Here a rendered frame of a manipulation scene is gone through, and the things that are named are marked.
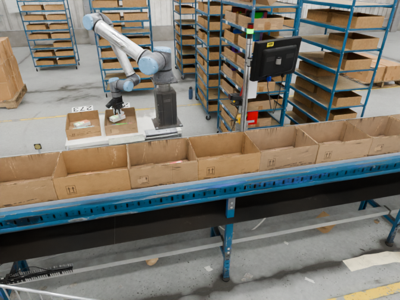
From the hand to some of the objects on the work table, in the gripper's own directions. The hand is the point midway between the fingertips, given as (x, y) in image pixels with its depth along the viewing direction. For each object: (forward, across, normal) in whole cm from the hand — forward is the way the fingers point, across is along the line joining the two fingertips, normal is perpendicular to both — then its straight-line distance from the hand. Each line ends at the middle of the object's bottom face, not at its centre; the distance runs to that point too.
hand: (117, 116), depth 283 cm
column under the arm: (+6, -35, -31) cm, 47 cm away
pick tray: (+6, +11, +29) cm, 31 cm away
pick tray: (+6, -8, +1) cm, 10 cm away
